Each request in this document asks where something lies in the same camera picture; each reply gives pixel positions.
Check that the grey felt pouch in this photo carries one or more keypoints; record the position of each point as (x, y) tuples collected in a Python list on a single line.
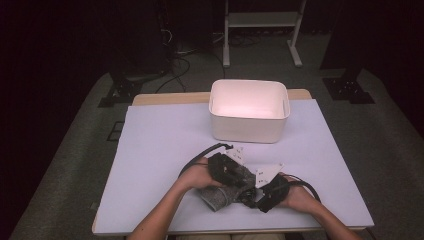
[(218, 198)]

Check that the white metal stand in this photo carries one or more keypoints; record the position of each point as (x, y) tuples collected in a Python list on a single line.
[(261, 19)]

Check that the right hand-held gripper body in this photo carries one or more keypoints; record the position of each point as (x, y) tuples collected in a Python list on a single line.
[(275, 193)]

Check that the white table mat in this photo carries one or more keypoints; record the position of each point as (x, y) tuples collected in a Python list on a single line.
[(160, 150)]

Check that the person's right hand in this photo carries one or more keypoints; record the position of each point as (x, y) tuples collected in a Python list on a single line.
[(298, 196)]

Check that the wooden table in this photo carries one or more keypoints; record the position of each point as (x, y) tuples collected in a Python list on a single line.
[(166, 98)]

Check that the person's left hand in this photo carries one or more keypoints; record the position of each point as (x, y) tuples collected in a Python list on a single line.
[(198, 176)]

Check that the black stand base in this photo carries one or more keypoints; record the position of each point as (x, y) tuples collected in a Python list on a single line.
[(125, 90), (348, 90)]

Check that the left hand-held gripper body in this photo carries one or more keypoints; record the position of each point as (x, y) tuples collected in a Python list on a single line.
[(225, 170)]

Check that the white plastic bin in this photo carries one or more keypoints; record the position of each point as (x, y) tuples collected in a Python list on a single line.
[(248, 128)]

